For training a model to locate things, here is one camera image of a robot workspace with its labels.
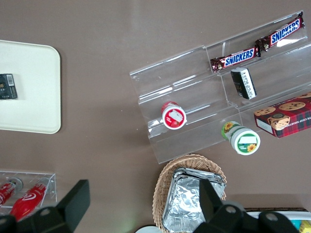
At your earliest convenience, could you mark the woven wicker basket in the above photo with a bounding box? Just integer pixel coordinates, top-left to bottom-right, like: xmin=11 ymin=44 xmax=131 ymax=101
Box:
xmin=152 ymin=153 xmax=227 ymax=231

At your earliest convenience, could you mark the clear acrylic bottle box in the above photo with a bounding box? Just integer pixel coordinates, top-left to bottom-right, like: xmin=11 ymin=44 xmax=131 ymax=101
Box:
xmin=0 ymin=170 xmax=58 ymax=215

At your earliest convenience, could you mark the green sunflower yogurt cup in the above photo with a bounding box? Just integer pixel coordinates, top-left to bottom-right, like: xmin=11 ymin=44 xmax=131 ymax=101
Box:
xmin=221 ymin=121 xmax=261 ymax=155

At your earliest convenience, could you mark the cream plastic tray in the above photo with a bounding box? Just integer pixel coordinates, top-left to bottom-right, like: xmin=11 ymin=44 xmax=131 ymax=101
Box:
xmin=0 ymin=40 xmax=61 ymax=134

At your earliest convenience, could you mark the red strawberry yogurt cup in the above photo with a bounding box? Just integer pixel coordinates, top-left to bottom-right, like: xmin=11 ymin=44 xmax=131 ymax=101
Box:
xmin=161 ymin=101 xmax=188 ymax=130

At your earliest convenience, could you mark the foil wrapped sandwich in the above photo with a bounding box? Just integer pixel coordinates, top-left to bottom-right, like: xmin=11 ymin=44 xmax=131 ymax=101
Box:
xmin=172 ymin=167 xmax=227 ymax=192
xmin=162 ymin=176 xmax=225 ymax=230

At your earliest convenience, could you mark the white round plate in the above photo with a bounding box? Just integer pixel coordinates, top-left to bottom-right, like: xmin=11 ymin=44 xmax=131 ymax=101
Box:
xmin=135 ymin=225 xmax=161 ymax=233

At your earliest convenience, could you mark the clear acrylic tiered display shelf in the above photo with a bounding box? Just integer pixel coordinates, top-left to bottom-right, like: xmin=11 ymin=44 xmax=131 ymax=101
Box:
xmin=129 ymin=10 xmax=311 ymax=164

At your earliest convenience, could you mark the yellow snack packet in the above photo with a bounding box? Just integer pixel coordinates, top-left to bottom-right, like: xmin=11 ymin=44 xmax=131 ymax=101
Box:
xmin=299 ymin=220 xmax=311 ymax=233

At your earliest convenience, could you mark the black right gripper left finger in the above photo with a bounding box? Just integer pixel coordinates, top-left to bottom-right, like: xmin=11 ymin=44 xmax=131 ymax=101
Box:
xmin=0 ymin=179 xmax=91 ymax=233

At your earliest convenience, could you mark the red cola bottle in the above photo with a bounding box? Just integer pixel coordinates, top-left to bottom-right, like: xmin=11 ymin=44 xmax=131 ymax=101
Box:
xmin=9 ymin=178 xmax=51 ymax=221
xmin=0 ymin=178 xmax=24 ymax=207

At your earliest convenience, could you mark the white bin with dark rim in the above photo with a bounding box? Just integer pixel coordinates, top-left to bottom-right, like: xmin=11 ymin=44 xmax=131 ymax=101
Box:
xmin=243 ymin=207 xmax=311 ymax=233

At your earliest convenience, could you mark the black box with barcode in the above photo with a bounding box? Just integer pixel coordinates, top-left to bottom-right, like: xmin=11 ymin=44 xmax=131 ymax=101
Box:
xmin=0 ymin=73 xmax=18 ymax=100

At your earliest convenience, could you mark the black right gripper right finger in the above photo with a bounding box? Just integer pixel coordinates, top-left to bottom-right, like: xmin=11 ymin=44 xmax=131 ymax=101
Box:
xmin=193 ymin=179 xmax=300 ymax=233

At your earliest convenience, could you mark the Snickers chocolate bar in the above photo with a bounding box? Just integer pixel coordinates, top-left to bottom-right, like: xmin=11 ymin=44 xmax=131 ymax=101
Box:
xmin=255 ymin=16 xmax=306 ymax=52
xmin=210 ymin=46 xmax=262 ymax=74

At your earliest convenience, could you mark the red plaid cookie box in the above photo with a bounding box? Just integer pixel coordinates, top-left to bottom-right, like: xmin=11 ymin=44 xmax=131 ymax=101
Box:
xmin=254 ymin=92 xmax=311 ymax=138

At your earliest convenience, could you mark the black and white small packet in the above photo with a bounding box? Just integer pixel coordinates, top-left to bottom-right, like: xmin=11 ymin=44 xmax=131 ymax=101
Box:
xmin=230 ymin=67 xmax=258 ymax=100

